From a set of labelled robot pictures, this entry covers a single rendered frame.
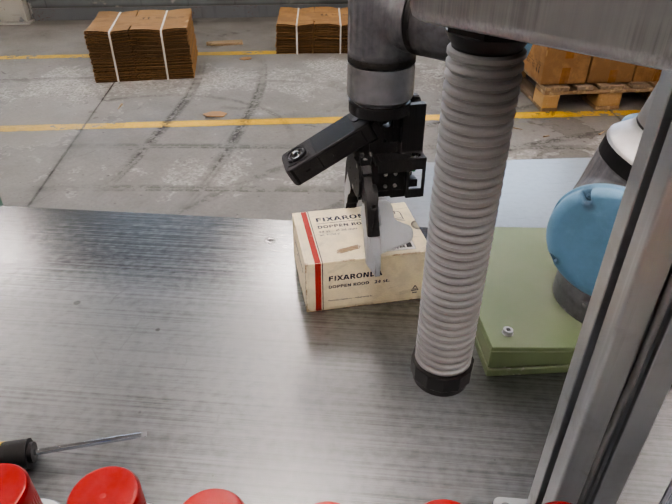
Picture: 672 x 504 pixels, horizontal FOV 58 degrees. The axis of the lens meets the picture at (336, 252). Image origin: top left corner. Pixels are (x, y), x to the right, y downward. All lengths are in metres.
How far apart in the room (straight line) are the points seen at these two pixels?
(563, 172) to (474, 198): 0.90
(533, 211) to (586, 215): 0.48
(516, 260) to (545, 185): 0.29
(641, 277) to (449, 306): 0.11
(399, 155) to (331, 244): 0.14
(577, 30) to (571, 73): 3.63
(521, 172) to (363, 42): 0.56
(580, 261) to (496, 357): 0.17
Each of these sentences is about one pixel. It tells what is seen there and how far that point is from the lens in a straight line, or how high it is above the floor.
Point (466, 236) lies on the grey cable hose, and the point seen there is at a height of 1.18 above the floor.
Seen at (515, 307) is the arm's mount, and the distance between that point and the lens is 0.75.
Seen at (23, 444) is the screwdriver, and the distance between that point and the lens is 0.67.
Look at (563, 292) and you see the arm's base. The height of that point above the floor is 0.88.
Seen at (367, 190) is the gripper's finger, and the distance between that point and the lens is 0.70.
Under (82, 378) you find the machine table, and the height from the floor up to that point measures 0.83.
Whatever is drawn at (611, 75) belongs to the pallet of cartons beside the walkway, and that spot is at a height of 0.19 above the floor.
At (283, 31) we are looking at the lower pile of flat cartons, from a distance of 4.61.
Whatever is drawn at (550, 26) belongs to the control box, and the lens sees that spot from 0.17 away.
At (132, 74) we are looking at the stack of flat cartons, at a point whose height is 0.04.
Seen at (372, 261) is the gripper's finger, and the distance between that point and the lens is 0.73.
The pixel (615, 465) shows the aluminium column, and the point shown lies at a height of 0.98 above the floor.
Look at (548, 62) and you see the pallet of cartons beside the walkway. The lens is 3.73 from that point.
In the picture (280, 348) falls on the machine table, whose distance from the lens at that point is 0.73.
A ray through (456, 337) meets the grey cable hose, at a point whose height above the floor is 1.12.
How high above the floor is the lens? 1.33
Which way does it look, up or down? 35 degrees down
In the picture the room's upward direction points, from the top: straight up
